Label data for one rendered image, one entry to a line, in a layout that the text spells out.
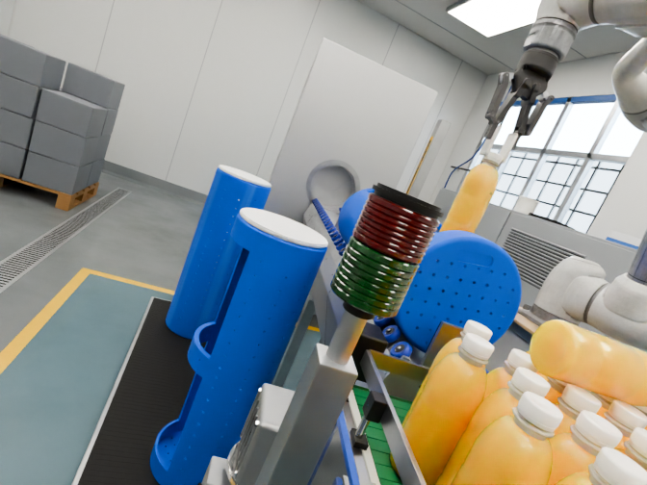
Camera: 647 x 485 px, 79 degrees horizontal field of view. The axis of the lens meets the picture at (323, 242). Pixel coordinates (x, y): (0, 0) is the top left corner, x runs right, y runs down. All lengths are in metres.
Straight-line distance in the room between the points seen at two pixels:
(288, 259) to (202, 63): 4.97
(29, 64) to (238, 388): 3.36
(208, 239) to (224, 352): 0.92
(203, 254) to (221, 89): 4.05
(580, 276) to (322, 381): 1.31
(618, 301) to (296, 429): 1.26
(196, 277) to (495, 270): 1.50
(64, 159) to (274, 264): 3.17
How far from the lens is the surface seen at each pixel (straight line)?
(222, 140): 5.83
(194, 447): 1.37
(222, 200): 1.94
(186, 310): 2.13
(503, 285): 0.93
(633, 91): 1.38
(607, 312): 1.53
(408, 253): 0.31
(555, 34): 1.02
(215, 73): 5.85
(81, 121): 3.96
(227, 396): 1.24
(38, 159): 4.10
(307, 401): 0.37
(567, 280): 1.58
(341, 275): 0.33
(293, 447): 0.40
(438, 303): 0.89
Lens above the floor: 1.26
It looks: 11 degrees down
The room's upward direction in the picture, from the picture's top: 22 degrees clockwise
